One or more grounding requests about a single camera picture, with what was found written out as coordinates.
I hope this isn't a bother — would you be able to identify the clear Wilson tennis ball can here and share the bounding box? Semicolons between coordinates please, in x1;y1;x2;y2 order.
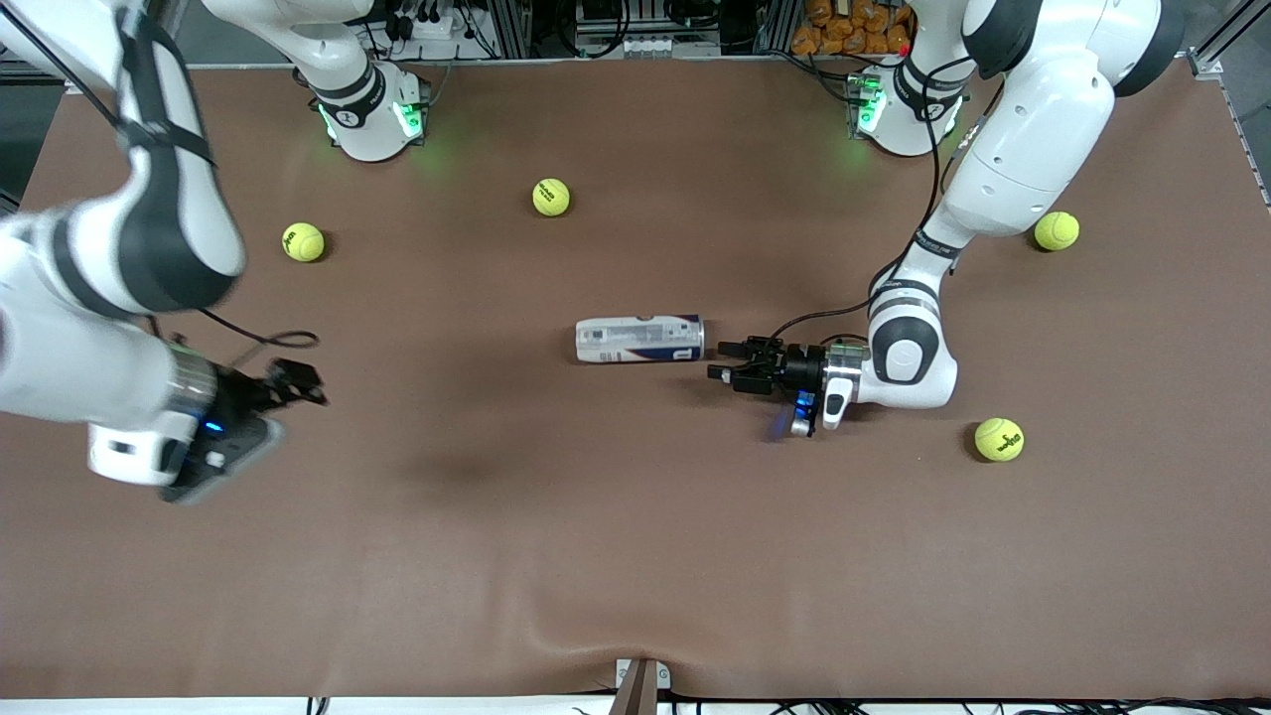
575;315;706;364

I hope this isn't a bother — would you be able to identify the brown table mat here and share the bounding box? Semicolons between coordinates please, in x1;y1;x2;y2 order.
0;60;1271;701

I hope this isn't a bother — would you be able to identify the orange snack pile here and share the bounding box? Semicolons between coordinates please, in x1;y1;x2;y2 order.
791;0;910;56

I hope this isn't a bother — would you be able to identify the white power strip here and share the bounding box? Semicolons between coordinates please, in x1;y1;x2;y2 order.
392;10;468;46

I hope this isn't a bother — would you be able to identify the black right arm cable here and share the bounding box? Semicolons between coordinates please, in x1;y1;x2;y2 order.
149;306;321;351

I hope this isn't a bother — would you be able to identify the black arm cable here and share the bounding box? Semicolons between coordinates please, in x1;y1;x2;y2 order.
765;55;984;344
149;306;321;351

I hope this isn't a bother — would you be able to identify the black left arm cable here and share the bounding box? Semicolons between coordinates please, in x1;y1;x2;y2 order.
765;55;984;344

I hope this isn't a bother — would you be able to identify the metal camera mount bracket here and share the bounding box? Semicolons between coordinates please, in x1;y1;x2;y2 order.
608;657;671;715

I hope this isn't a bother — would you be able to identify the aluminium frame strut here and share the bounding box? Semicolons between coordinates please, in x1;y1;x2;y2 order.
1187;0;1257;63

